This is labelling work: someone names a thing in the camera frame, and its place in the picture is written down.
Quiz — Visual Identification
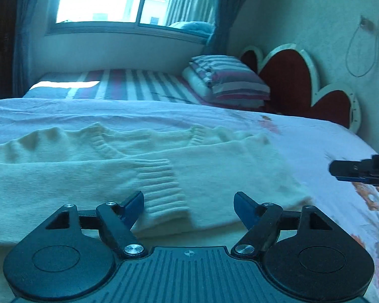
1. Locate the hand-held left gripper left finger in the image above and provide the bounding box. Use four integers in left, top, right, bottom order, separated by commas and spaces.
38, 191, 147, 257

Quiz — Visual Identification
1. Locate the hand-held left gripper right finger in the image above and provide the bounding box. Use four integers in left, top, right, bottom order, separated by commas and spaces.
232, 191, 342, 257

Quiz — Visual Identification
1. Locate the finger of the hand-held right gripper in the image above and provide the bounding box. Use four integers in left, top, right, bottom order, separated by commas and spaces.
330, 154, 379, 184

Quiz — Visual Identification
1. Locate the cream knitted sweater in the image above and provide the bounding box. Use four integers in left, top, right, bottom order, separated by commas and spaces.
0, 122, 313, 247

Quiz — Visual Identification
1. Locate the pink floral blanket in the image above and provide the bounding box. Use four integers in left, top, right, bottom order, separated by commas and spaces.
0, 98, 379, 303

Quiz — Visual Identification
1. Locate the red heart-shaped headboard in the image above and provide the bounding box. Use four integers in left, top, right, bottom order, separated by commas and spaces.
239, 42, 361, 132

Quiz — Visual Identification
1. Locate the striped bed sheet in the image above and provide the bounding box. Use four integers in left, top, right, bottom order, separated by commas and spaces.
22, 68, 209, 105

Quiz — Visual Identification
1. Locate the striped pillow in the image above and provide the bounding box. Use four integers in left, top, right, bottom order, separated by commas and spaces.
188, 55, 271, 102

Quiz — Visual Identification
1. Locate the folded white quilt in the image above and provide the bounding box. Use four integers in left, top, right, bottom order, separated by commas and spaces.
181, 67, 266, 109

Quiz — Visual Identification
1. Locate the blue cushion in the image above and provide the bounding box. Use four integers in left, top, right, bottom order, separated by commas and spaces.
168, 21, 215, 35

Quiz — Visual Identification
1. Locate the blue curtain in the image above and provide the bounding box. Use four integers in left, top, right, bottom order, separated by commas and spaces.
208, 0, 266, 57
13, 0, 64, 95

